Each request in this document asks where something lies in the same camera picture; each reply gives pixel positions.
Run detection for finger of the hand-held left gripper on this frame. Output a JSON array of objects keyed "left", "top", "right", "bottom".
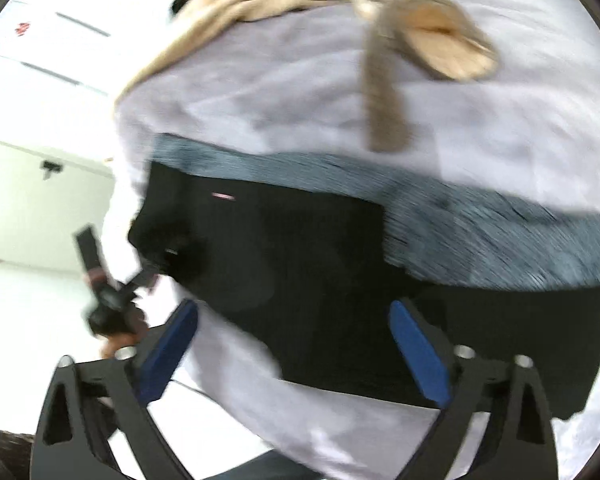
[
  {"left": 122, "top": 264, "right": 162, "bottom": 295},
  {"left": 74, "top": 227, "right": 110, "bottom": 287}
]

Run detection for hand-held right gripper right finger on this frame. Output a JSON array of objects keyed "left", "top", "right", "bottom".
[{"left": 388, "top": 298, "right": 559, "bottom": 480}]

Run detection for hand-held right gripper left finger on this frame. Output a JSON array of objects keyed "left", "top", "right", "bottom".
[{"left": 31, "top": 299, "right": 199, "bottom": 480}]

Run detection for black pants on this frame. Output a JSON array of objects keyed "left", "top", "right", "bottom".
[{"left": 127, "top": 159, "right": 600, "bottom": 420}]

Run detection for person's left hand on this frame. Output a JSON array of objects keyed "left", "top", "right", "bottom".
[{"left": 99, "top": 305, "right": 152, "bottom": 362}]

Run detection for white bed sheet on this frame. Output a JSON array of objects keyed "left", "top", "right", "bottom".
[{"left": 111, "top": 0, "right": 600, "bottom": 480}]

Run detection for small black wall fixture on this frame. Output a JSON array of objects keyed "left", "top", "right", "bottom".
[{"left": 39, "top": 159, "right": 65, "bottom": 182}]

